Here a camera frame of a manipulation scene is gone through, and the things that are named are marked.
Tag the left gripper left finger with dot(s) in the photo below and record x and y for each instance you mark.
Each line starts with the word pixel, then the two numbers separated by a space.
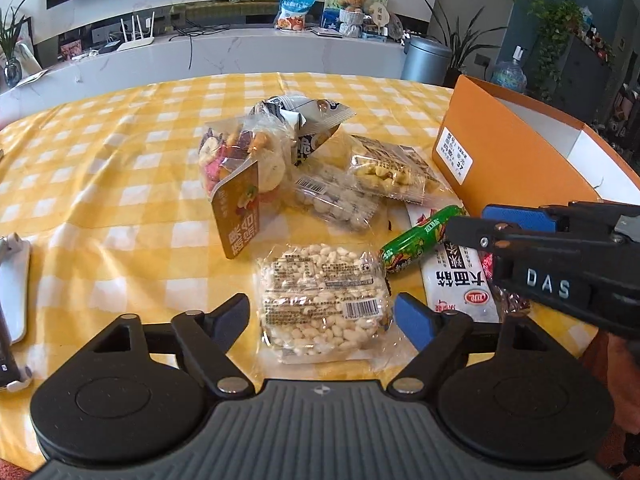
pixel 204 340

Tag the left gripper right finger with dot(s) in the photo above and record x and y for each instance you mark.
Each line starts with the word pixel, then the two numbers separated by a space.
pixel 441 340

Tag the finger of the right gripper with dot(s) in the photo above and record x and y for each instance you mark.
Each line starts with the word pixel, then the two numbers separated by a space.
pixel 520 217
pixel 537 238

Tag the white spicy strip packet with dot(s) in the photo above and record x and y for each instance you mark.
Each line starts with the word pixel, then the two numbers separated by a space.
pixel 455 281

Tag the green sausage stick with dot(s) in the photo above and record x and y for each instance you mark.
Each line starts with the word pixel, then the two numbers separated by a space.
pixel 410 246

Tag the clear nut snack pack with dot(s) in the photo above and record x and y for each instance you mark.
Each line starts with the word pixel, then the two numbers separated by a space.
pixel 322 303

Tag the clear quail egg pack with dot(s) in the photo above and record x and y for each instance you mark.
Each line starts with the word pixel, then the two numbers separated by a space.
pixel 329 194

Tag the mixed dried fruit bag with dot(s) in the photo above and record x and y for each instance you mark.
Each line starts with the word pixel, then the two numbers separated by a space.
pixel 245 166

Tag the person's right hand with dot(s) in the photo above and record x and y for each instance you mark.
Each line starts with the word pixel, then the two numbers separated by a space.
pixel 624 385

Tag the orange cardboard box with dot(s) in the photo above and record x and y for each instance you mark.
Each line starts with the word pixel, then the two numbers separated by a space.
pixel 496 146

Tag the clear cashew pack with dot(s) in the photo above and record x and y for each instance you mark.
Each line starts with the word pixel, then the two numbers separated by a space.
pixel 392 171

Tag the blue water jug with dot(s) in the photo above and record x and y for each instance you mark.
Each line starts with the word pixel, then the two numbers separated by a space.
pixel 509 74

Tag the dark grey sideboard cabinet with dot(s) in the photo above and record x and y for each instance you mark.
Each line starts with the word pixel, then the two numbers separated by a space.
pixel 582 83

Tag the yellow checkered tablecloth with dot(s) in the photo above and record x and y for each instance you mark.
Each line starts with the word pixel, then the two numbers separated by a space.
pixel 107 192

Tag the potted long-leaf plant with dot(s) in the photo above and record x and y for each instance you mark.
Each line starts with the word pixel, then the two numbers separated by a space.
pixel 462 42

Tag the grey metal trash bin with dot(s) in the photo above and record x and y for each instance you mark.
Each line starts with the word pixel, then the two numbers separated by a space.
pixel 426 61

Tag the hanging ivy plant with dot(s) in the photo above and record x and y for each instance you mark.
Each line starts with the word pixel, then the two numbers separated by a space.
pixel 558 21

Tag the white phone stand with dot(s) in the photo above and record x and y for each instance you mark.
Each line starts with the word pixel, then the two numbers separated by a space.
pixel 15 259

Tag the grey white chip bag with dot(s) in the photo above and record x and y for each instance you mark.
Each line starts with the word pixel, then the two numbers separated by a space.
pixel 313 121

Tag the round paper fan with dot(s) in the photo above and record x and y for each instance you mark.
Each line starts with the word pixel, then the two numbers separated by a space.
pixel 379 17

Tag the teddy bear in cup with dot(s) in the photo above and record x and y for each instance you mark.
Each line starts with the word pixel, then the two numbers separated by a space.
pixel 351 17

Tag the white marble TV console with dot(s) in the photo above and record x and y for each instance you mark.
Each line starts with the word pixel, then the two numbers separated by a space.
pixel 232 51

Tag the white wifi router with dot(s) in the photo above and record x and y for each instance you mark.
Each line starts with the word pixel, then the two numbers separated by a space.
pixel 137 35

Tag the blue snack bag on console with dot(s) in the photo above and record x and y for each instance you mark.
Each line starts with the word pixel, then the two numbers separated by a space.
pixel 292 14

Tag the glass vase with plant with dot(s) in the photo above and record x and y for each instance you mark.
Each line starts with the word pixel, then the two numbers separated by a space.
pixel 12 22

